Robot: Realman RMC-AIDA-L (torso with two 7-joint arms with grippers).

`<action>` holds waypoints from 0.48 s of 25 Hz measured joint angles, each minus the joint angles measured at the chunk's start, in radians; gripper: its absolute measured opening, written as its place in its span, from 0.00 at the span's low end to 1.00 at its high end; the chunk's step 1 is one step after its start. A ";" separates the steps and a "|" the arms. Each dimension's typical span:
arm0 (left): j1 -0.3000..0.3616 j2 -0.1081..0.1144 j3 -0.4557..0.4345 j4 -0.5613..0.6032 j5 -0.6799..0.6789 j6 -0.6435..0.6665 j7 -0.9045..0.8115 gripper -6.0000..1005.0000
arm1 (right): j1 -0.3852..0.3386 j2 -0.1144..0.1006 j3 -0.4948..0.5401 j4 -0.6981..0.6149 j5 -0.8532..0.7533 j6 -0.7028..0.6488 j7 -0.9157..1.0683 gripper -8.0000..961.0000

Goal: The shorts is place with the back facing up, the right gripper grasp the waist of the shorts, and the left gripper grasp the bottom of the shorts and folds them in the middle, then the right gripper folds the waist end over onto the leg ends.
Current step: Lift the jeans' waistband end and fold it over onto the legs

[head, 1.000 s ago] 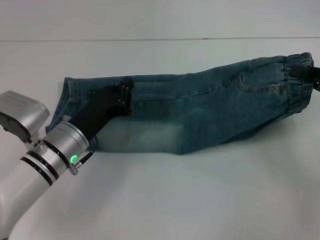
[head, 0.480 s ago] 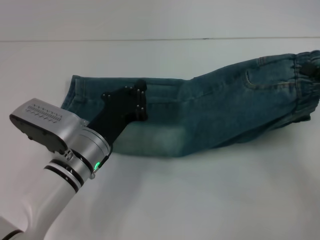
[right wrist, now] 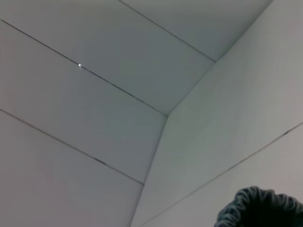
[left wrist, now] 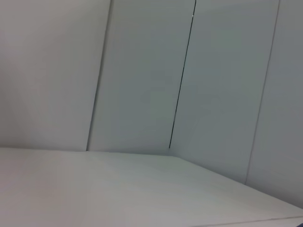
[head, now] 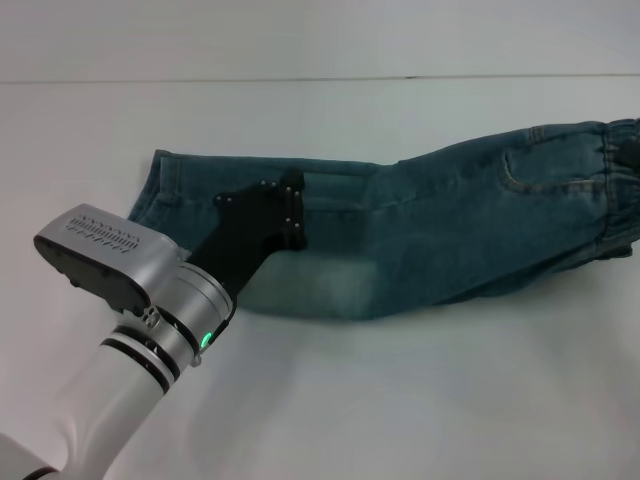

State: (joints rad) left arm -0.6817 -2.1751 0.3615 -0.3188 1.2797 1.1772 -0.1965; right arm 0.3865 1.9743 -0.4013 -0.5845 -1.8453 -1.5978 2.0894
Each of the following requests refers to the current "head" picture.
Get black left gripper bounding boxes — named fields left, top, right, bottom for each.
left=187, top=168, right=308, bottom=303

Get blue denim shorts with print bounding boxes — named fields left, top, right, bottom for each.
left=127, top=117, right=640, bottom=322

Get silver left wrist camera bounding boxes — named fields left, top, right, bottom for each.
left=32, top=202, right=190, bottom=321

